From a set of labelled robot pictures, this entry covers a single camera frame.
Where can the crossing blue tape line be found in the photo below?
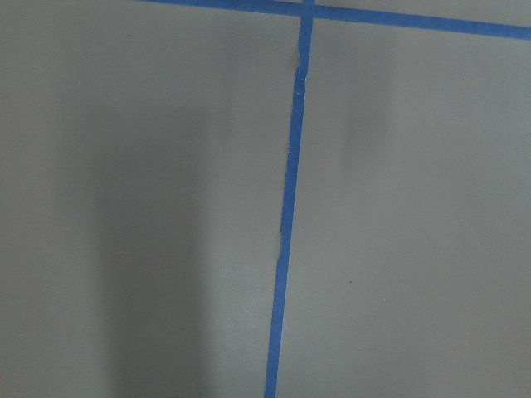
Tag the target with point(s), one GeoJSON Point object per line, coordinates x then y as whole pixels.
{"type": "Point", "coordinates": [354, 15]}

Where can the long blue tape line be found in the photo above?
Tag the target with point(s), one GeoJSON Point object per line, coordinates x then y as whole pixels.
{"type": "Point", "coordinates": [288, 201]}

